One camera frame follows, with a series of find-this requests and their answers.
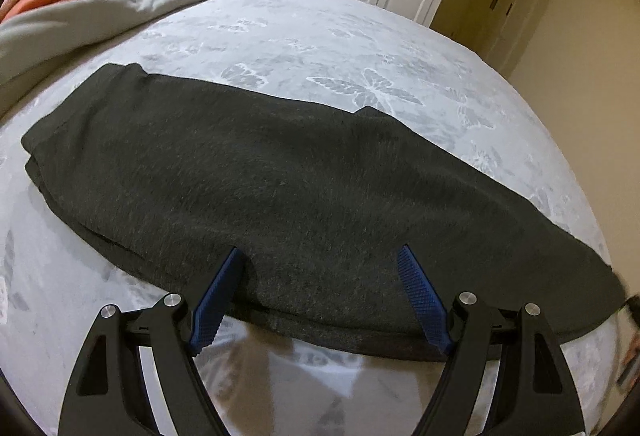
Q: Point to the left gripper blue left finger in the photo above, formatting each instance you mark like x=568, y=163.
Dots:
x=135, y=374

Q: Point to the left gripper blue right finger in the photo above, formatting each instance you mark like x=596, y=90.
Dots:
x=534, y=393

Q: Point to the dark grey sweatpants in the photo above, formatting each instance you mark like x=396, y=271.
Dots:
x=161, y=174

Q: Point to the grey duvet blanket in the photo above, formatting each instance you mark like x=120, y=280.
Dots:
x=36, y=43

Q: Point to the white floral bed mattress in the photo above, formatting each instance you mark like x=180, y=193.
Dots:
x=341, y=53

